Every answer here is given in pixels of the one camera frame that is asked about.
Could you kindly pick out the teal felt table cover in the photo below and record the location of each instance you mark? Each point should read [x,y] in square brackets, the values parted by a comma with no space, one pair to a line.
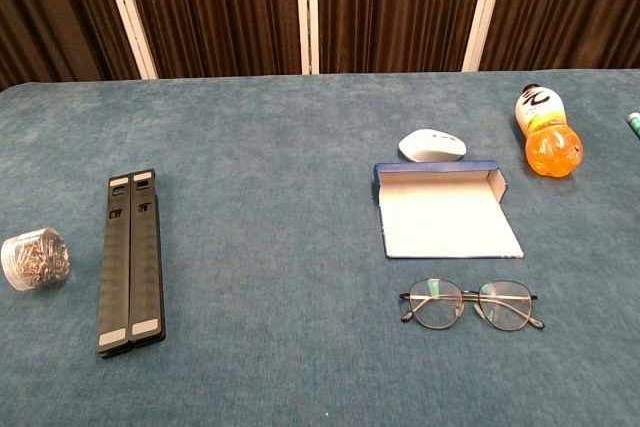
[280,172]

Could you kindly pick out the white partition frame post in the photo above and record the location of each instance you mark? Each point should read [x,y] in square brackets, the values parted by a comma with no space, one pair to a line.
[484,7]
[126,7]
[307,7]

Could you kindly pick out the black folding laptop stand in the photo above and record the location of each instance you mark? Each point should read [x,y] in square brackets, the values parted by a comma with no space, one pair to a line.
[115,272]

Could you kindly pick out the orange drink plastic bottle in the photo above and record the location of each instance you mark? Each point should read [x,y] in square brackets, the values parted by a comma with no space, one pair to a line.
[552,147]

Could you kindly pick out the white computer mouse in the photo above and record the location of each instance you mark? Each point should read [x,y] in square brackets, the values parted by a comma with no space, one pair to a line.
[430,144]

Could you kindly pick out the green white marker pen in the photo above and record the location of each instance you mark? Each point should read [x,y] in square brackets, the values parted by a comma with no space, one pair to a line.
[635,122]

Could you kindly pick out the dark brown curtain panel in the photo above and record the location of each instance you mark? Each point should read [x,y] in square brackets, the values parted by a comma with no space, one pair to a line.
[215,7]
[565,7]
[50,7]
[400,7]

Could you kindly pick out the blue cardboard glasses case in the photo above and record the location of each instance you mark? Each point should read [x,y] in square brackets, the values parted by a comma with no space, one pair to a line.
[440,227]

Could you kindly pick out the clear jar of metal clips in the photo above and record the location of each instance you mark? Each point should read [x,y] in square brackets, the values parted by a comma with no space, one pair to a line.
[35,257]

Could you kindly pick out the thin black metal eyeglasses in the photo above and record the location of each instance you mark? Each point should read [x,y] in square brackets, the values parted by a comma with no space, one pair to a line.
[435,307]

